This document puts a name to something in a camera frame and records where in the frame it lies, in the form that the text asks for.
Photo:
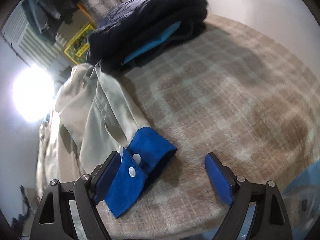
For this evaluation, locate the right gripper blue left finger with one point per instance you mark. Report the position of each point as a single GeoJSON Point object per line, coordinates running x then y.
{"type": "Point", "coordinates": [104, 177]}

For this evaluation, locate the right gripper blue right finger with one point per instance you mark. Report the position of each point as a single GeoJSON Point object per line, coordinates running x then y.
{"type": "Point", "coordinates": [221, 178]}

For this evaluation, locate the blue and white jacket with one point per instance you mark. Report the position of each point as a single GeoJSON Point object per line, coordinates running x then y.
{"type": "Point", "coordinates": [101, 117]}

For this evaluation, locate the plaid beige bed blanket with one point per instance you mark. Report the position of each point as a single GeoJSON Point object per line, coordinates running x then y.
{"type": "Point", "coordinates": [233, 91]}

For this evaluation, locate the bright round studio light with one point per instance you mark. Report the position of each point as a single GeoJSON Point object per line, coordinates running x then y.
{"type": "Point", "coordinates": [33, 93]}

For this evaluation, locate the yellow green storage box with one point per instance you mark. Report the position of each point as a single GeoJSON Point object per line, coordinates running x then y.
{"type": "Point", "coordinates": [76, 49]}

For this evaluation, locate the striped green white cloth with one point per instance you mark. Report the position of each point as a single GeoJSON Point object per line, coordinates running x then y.
{"type": "Point", "coordinates": [31, 48]}

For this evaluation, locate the dark navy folded jacket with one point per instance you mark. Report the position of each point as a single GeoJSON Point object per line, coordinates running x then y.
{"type": "Point", "coordinates": [135, 22]}

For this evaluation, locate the dark hanging jackets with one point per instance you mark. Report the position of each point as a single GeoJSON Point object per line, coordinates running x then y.
{"type": "Point", "coordinates": [46, 16]}

